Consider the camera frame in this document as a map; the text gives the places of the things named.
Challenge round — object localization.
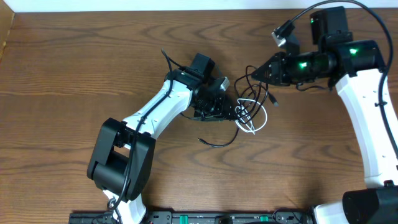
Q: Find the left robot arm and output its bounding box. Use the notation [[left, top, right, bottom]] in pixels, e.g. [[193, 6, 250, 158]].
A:
[[86, 54, 237, 223]]

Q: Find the white usb cable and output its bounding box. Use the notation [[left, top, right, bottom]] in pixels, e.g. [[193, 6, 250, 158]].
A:
[[233, 97, 268, 135]]

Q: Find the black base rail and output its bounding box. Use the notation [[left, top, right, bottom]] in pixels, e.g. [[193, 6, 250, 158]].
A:
[[68, 209, 315, 224]]

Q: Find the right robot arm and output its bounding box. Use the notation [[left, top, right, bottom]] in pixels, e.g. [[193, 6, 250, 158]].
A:
[[252, 5, 397, 223]]

